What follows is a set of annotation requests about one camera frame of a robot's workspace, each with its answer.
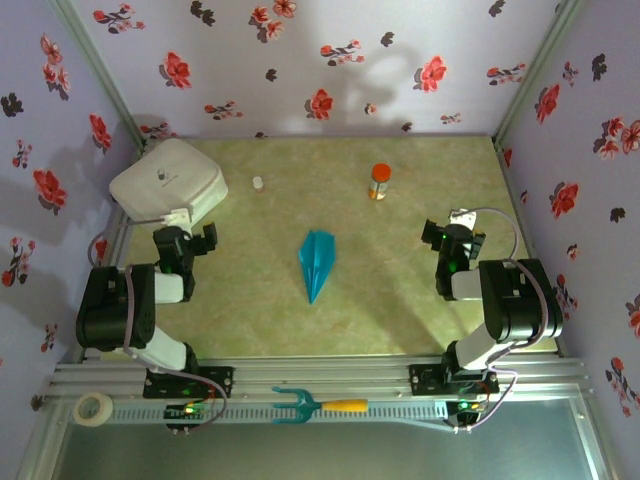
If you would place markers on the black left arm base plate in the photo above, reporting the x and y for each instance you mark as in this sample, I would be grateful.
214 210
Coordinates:
220 380

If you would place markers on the white tape roll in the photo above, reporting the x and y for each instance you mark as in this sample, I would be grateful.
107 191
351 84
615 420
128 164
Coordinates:
100 402

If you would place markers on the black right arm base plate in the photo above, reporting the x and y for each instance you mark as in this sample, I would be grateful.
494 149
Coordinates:
425 378

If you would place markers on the orange capped bottle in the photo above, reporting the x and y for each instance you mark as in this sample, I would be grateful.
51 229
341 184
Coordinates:
380 182

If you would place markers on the grey metal sheet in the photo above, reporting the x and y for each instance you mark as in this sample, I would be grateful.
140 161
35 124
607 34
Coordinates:
320 450

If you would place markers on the white plastic lidded box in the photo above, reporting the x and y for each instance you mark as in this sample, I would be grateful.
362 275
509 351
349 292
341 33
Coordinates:
165 180

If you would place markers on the small white bottle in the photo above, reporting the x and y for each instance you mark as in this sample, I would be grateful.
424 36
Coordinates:
258 183

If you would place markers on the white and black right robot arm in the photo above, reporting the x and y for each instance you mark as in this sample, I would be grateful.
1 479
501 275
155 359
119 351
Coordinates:
515 310

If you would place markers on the blue paper sheet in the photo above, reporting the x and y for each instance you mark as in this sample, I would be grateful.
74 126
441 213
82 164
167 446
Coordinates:
316 260

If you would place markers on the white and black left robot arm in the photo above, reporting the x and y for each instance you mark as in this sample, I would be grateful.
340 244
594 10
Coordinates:
110 310

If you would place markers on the aluminium front rail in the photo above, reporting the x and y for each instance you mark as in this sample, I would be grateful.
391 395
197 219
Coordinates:
320 372

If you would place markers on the aluminium corner post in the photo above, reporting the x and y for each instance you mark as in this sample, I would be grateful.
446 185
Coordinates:
100 67
539 65

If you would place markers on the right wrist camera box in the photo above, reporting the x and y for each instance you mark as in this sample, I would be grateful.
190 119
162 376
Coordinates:
462 218

